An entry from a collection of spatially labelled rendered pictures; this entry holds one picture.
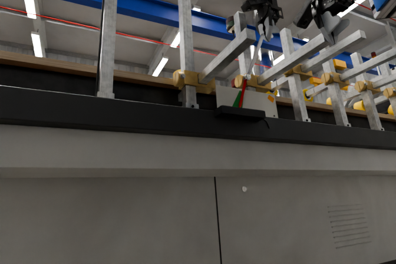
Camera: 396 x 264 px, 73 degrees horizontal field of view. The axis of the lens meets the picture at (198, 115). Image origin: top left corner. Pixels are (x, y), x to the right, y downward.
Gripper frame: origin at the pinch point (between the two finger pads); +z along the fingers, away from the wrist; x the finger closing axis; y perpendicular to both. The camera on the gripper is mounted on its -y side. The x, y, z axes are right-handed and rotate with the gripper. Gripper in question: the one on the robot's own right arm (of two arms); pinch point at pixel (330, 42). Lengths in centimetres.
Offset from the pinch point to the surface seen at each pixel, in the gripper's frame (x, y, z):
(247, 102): -7.0, -30.3, 7.4
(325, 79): 42, -33, -11
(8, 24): -218, -662, -417
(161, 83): -32, -49, -5
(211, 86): -21.5, -30.3, 3.6
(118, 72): -48, -49, -6
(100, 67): -57, -32, 2
